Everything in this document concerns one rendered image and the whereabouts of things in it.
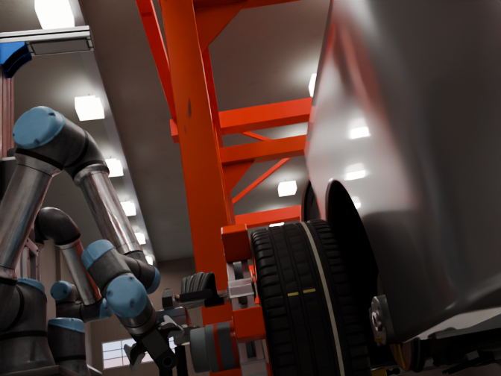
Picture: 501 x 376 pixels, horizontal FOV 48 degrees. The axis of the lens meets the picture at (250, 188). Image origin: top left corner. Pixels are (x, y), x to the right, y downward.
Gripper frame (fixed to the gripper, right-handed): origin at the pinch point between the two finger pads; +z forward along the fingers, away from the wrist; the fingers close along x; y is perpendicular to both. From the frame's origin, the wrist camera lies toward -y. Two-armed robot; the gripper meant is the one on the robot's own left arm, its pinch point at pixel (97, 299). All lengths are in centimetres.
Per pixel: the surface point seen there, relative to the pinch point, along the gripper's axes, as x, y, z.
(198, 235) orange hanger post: 51, -20, -18
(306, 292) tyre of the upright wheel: 100, 20, -93
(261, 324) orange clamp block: 89, 28, -98
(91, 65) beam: -261, -472, 476
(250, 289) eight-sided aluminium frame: 85, 18, -89
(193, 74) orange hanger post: 48, -100, -17
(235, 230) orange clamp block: 80, 0, -85
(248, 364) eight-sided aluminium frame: 84, 37, -90
